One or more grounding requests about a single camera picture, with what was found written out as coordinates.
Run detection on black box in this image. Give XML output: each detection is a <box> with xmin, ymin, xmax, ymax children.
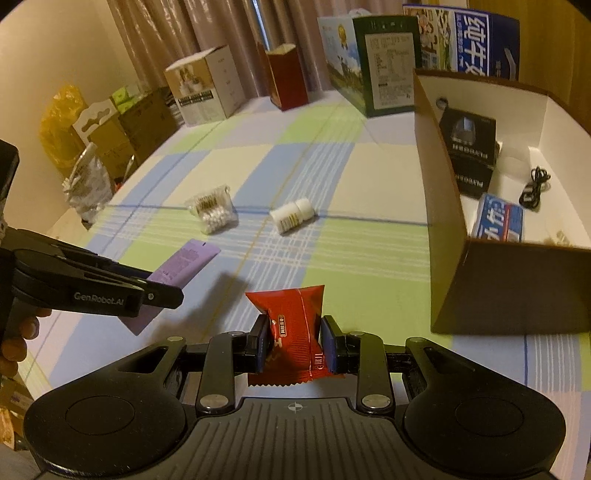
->
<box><xmin>438</xmin><ymin>109</ymin><xmax>499</xmax><ymax>199</ymax></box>

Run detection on tan carton with cutout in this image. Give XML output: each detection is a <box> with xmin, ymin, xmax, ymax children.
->
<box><xmin>74</xmin><ymin>99</ymin><xmax>139</xmax><ymax>181</ymax></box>

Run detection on yellow plastic bag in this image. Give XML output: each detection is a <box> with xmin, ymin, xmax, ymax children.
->
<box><xmin>39</xmin><ymin>85</ymin><xmax>88</xmax><ymax>174</ymax></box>

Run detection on purple cosmetic tube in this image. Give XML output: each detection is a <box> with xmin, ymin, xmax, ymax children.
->
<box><xmin>121</xmin><ymin>239</ymin><xmax>221</xmax><ymax>336</ymax></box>

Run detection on brown cardboard box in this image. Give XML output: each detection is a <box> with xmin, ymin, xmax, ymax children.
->
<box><xmin>412</xmin><ymin>68</ymin><xmax>591</xmax><ymax>335</ymax></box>

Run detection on person's left hand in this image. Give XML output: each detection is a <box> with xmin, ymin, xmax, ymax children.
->
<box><xmin>0</xmin><ymin>307</ymin><xmax>52</xmax><ymax>377</ymax></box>

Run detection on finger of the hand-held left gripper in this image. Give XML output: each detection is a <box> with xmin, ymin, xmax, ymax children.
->
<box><xmin>16</xmin><ymin>228</ymin><xmax>154</xmax><ymax>281</ymax></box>
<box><xmin>16</xmin><ymin>251</ymin><xmax>185</xmax><ymax>310</ymax></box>

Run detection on green milk carton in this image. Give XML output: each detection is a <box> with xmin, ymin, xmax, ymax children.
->
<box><xmin>318</xmin><ymin>14</ymin><xmax>423</xmax><ymax>118</ymax></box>

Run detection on white pill bottle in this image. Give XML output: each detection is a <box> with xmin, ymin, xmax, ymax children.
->
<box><xmin>270</xmin><ymin>198</ymin><xmax>315</xmax><ymax>236</ymax></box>

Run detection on dark red box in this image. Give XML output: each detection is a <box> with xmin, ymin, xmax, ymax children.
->
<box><xmin>256</xmin><ymin>42</ymin><xmax>310</xmax><ymax>112</ymax></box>

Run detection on beige curtain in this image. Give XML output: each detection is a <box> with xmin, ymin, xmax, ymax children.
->
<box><xmin>106</xmin><ymin>0</ymin><xmax>467</xmax><ymax>100</ymax></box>

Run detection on white printed box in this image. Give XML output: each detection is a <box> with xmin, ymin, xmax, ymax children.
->
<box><xmin>164</xmin><ymin>45</ymin><xmax>247</xmax><ymax>127</ymax></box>

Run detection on clear plastic bag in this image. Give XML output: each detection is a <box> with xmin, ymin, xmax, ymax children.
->
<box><xmin>62</xmin><ymin>143</ymin><xmax>114</xmax><ymax>224</ymax></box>

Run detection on plaid tablecloth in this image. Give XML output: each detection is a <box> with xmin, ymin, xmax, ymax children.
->
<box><xmin>18</xmin><ymin>88</ymin><xmax>591</xmax><ymax>416</ymax></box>

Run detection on red snack packet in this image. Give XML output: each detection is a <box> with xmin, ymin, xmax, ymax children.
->
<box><xmin>245</xmin><ymin>285</ymin><xmax>329</xmax><ymax>386</ymax></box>

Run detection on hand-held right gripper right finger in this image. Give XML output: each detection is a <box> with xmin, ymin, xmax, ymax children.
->
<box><xmin>321</xmin><ymin>316</ymin><xmax>467</xmax><ymax>411</ymax></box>

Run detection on bag of cotton swabs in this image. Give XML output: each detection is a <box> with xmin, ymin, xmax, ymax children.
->
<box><xmin>185</xmin><ymin>184</ymin><xmax>238</xmax><ymax>235</ymax></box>

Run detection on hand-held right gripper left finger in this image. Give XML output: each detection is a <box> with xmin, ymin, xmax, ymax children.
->
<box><xmin>115</xmin><ymin>316</ymin><xmax>271</xmax><ymax>414</ymax></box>

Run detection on blue and white packet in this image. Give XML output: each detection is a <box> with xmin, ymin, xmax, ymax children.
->
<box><xmin>472</xmin><ymin>193</ymin><xmax>527</xmax><ymax>243</ymax></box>

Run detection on black cable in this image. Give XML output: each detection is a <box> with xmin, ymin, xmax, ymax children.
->
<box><xmin>519</xmin><ymin>166</ymin><xmax>552</xmax><ymax>210</ymax></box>

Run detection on green tissue pack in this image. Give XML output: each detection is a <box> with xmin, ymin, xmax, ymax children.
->
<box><xmin>111</xmin><ymin>85</ymin><xmax>144</xmax><ymax>112</ymax></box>

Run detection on blue and white milk carton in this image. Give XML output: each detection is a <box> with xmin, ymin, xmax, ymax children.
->
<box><xmin>403</xmin><ymin>4</ymin><xmax>520</xmax><ymax>81</ymax></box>

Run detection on brown cardboard carton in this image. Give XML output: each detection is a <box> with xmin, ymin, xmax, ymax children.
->
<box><xmin>117</xmin><ymin>88</ymin><xmax>178</xmax><ymax>160</ymax></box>

